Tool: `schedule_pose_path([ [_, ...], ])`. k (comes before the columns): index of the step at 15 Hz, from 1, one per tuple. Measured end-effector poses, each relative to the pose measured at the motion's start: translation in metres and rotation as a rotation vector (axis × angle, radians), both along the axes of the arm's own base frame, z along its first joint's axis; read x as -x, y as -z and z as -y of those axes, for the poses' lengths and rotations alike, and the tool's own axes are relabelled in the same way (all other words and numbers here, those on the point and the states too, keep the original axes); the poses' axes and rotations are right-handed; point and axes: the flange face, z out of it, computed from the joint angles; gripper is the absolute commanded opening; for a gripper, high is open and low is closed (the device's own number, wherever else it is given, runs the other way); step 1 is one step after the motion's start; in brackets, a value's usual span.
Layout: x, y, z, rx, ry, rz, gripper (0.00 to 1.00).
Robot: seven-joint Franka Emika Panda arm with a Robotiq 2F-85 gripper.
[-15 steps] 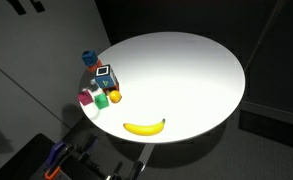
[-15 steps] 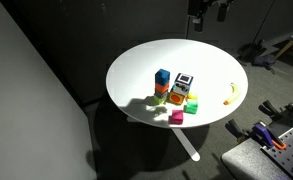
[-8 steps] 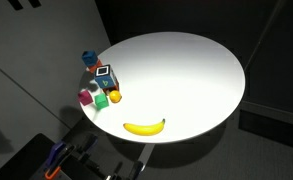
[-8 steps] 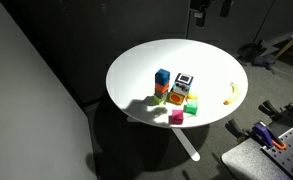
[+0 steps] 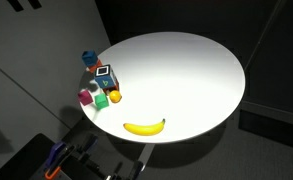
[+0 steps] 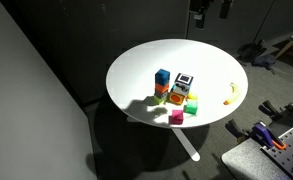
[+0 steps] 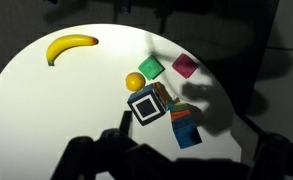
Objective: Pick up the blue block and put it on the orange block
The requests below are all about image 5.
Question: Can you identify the blue block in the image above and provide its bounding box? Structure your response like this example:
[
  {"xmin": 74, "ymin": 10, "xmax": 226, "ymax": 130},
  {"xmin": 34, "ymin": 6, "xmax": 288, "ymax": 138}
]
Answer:
[{"xmin": 81, "ymin": 50, "xmax": 99, "ymax": 67}]

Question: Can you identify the green block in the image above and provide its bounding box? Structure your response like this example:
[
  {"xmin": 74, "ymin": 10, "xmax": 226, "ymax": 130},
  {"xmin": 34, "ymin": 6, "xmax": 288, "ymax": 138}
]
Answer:
[{"xmin": 93, "ymin": 92, "xmax": 110, "ymax": 110}]

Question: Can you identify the orange block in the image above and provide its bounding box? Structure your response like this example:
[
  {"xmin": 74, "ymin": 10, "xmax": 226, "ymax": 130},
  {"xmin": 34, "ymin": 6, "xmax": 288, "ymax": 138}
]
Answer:
[{"xmin": 87, "ymin": 59, "xmax": 104, "ymax": 74}]

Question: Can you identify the magenta block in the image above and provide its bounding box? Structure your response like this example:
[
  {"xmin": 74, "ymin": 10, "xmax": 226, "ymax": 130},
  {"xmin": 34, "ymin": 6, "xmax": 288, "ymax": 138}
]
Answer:
[{"xmin": 77, "ymin": 89, "xmax": 94, "ymax": 107}]

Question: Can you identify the yellow ball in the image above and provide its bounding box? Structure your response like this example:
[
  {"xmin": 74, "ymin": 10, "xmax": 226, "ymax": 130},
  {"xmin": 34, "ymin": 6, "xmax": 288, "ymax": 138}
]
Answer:
[{"xmin": 108, "ymin": 89, "xmax": 123, "ymax": 104}]

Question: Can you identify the yellow banana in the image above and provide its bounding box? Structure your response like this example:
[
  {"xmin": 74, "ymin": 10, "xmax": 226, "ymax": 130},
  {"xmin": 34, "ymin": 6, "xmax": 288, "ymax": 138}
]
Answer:
[{"xmin": 122, "ymin": 118, "xmax": 166, "ymax": 137}]

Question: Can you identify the blue patterned box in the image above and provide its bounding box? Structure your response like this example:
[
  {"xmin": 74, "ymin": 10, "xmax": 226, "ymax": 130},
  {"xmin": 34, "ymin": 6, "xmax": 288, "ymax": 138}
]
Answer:
[{"xmin": 93, "ymin": 64, "xmax": 117, "ymax": 90}]

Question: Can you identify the white table base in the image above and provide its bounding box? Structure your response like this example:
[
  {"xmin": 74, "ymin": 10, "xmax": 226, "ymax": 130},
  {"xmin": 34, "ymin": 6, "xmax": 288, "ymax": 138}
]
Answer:
[{"xmin": 137, "ymin": 143, "xmax": 156, "ymax": 168}]

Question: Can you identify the purple spring clamp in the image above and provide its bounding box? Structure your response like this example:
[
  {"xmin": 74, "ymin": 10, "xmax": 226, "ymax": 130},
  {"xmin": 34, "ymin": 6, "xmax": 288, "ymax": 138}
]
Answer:
[{"xmin": 44, "ymin": 141, "xmax": 68, "ymax": 180}]

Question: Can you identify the black base platform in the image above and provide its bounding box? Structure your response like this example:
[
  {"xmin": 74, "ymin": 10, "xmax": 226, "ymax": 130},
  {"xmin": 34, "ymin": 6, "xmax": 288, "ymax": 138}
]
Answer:
[{"xmin": 0, "ymin": 133, "xmax": 60, "ymax": 180}]

